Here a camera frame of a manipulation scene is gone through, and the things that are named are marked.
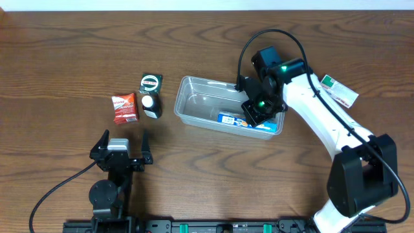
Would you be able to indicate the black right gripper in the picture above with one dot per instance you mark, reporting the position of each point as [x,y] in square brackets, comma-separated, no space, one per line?
[247,86]

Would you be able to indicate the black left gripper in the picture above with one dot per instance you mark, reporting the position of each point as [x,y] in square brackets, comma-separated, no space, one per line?
[147,156]

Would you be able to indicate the blue cooling patch box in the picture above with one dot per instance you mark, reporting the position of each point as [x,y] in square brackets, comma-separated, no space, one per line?
[240,120]

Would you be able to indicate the red medicine box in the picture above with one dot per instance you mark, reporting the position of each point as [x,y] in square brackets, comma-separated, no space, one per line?
[125,109]

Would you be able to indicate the clear plastic container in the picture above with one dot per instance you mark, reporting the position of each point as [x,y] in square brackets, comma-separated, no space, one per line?
[200,100]

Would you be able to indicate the dark green small box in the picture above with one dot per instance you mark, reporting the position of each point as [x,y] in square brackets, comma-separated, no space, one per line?
[150,83]

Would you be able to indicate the white green medicine box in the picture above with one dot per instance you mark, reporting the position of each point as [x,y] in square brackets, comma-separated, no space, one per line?
[338,91]

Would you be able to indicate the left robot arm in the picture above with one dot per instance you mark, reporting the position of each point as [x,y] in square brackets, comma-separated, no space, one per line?
[110,196]

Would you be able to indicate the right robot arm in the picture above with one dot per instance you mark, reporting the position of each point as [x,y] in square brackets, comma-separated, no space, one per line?
[364,171]

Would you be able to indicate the dark bottle white cap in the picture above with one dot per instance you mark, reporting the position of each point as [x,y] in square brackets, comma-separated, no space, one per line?
[151,106]

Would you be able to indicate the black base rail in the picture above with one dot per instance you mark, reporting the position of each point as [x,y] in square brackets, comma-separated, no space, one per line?
[134,225]

